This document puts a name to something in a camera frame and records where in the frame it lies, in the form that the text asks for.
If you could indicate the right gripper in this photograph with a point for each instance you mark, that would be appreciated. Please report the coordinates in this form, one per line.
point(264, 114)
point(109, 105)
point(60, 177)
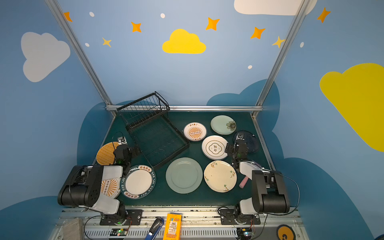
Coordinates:
point(231, 149)

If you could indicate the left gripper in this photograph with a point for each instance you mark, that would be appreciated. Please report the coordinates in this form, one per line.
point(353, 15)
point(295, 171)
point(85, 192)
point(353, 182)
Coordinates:
point(132, 151)

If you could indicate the yellow woven wicker plate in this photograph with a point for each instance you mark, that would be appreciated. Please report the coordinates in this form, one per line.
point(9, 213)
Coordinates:
point(105, 155)

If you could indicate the white plate orange sunburst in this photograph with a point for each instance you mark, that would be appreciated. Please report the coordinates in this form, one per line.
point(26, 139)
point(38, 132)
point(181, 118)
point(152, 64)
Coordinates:
point(195, 131)

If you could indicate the large plain green plate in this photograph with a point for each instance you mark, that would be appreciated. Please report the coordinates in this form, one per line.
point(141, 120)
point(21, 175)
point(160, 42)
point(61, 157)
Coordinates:
point(184, 175)

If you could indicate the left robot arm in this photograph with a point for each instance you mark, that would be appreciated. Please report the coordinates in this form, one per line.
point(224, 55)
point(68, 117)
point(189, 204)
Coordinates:
point(83, 186)

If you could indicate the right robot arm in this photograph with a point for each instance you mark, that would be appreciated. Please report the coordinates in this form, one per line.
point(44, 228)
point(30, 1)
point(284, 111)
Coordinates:
point(268, 192)

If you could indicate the dark navy plate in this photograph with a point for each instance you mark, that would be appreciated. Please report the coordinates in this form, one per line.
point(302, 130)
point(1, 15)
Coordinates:
point(252, 141)

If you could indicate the white plate green lettered rim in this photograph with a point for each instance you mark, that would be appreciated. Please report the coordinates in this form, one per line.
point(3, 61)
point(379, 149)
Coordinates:
point(139, 182)

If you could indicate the pale green floral plate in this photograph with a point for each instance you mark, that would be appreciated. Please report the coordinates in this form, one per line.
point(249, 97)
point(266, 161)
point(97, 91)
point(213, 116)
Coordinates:
point(223, 125)

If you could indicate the cream floral plate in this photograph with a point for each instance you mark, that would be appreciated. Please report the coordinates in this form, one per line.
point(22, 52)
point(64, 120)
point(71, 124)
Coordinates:
point(220, 176)

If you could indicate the purple pink spatula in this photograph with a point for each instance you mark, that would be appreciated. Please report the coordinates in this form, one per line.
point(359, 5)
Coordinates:
point(243, 182)

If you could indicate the sunburst plate at left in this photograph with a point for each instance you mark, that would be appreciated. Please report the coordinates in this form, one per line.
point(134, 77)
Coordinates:
point(111, 187)

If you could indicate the orange yellow box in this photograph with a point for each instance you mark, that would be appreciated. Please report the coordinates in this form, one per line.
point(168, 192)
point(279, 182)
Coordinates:
point(173, 227)

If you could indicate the yellow black tape roll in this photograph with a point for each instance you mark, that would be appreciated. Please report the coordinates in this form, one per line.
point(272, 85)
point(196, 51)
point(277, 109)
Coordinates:
point(285, 232)

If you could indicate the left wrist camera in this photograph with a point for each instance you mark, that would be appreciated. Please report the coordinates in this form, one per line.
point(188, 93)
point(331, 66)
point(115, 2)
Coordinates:
point(122, 140)

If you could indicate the black wire dish rack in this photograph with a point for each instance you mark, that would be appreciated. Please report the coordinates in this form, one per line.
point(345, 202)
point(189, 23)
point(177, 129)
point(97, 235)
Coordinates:
point(147, 121)

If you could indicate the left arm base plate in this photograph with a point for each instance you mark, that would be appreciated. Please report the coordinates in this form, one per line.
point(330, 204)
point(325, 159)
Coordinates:
point(129, 217)

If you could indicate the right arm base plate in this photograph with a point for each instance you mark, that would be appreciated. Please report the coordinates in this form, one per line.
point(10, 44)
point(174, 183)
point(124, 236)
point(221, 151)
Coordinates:
point(231, 217)

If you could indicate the blue black handled tool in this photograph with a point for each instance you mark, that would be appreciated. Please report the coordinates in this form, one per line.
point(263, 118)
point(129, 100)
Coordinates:
point(155, 228)

